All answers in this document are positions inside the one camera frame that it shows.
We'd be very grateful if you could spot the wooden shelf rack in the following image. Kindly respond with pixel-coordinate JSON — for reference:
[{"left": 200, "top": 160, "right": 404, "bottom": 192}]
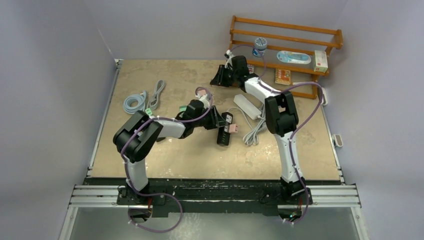
[{"left": 228, "top": 15, "right": 344, "bottom": 82}]

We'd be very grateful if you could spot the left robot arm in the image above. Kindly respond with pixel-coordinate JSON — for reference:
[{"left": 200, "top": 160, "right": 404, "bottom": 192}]
[{"left": 112, "top": 100, "right": 230, "bottom": 205}]

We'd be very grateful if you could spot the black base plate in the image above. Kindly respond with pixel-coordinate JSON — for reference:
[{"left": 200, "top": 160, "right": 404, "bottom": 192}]
[{"left": 116, "top": 178, "right": 314, "bottom": 219}]

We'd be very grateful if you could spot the green plug on left strip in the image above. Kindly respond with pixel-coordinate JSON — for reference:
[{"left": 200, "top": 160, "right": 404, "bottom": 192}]
[{"left": 144, "top": 108, "right": 153, "bottom": 116}]

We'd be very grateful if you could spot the aluminium rail frame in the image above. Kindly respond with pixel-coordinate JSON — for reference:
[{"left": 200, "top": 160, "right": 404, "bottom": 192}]
[{"left": 59, "top": 59, "right": 370, "bottom": 240}]

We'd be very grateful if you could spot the marker pen set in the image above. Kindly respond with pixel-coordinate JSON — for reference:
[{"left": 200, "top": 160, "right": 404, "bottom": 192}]
[{"left": 247, "top": 64, "right": 255, "bottom": 74}]

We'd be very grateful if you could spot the blue oval package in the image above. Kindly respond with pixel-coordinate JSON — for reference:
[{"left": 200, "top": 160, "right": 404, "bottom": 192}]
[{"left": 276, "top": 50, "right": 312, "bottom": 65}]

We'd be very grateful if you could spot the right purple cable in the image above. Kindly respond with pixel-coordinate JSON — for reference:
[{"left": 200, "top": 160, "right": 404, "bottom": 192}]
[{"left": 228, "top": 44, "right": 324, "bottom": 226}]

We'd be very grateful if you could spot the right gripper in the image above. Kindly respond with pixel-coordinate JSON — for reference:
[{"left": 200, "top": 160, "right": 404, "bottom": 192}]
[{"left": 211, "top": 64, "right": 239, "bottom": 88}]

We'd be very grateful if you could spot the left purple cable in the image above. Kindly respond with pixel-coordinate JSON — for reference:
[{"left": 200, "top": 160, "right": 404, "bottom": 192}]
[{"left": 120, "top": 86, "right": 214, "bottom": 233}]

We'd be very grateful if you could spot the white red box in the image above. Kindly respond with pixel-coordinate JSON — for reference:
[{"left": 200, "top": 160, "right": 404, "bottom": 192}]
[{"left": 313, "top": 50, "right": 329, "bottom": 73}]

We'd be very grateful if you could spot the white wall clip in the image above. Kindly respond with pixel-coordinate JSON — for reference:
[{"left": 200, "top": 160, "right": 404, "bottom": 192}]
[
  {"left": 321, "top": 87, "right": 328, "bottom": 106},
  {"left": 331, "top": 134, "right": 343, "bottom": 148}
]

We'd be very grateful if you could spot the blue white jar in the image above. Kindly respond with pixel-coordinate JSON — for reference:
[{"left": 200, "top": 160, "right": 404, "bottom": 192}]
[{"left": 252, "top": 37, "right": 268, "bottom": 58}]

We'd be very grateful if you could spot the white pen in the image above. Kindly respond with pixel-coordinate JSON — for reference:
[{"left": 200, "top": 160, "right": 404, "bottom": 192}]
[{"left": 292, "top": 81, "right": 313, "bottom": 86}]

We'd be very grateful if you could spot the green charger plug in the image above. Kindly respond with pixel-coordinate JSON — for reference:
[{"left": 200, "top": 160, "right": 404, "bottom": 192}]
[{"left": 179, "top": 105, "right": 187, "bottom": 113}]

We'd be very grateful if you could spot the purple cable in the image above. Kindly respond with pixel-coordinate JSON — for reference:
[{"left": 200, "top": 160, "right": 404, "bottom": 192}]
[
  {"left": 120, "top": 86, "right": 214, "bottom": 233},
  {"left": 228, "top": 44, "right": 324, "bottom": 226}
]

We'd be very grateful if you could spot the lower white wall clip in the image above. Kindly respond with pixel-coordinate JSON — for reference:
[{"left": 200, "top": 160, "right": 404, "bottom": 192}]
[{"left": 331, "top": 134, "right": 343, "bottom": 148}]

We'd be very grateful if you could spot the black power strip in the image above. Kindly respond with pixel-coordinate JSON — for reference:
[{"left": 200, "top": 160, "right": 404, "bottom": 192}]
[{"left": 216, "top": 111, "right": 233, "bottom": 147}]

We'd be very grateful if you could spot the white power strip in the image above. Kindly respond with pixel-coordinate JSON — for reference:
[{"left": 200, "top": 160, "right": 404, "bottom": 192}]
[{"left": 233, "top": 94, "right": 262, "bottom": 120}]

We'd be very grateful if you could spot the small orange notebook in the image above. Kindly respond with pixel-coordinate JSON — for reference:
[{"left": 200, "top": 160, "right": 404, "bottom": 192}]
[{"left": 274, "top": 68, "right": 292, "bottom": 86}]

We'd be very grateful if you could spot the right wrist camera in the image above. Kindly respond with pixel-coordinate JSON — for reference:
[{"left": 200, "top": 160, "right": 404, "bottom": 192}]
[{"left": 224, "top": 49, "right": 235, "bottom": 69}]

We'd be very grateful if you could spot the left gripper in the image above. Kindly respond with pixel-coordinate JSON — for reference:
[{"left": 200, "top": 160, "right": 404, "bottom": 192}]
[{"left": 192, "top": 106, "right": 228, "bottom": 131}]

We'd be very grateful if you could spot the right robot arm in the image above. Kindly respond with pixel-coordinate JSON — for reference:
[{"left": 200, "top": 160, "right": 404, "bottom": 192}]
[{"left": 210, "top": 51, "right": 306, "bottom": 204}]

